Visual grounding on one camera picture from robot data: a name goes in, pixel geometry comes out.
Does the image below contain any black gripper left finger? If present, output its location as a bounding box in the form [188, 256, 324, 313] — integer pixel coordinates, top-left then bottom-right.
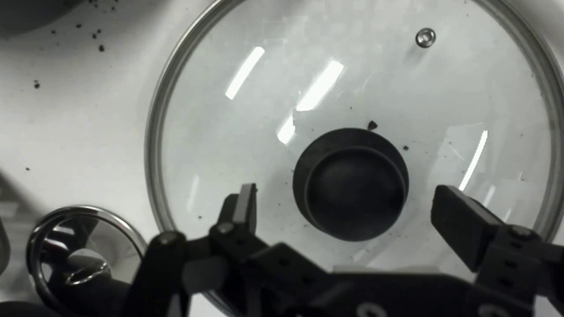
[124, 181, 331, 317]

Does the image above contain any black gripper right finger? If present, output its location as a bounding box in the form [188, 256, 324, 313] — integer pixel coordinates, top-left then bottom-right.
[429, 182, 564, 317]

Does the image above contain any glass pot lid black knob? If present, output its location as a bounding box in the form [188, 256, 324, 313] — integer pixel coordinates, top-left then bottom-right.
[142, 0, 564, 315]

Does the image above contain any white rectangular tray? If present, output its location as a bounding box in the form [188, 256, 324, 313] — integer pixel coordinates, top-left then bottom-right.
[0, 0, 564, 317]

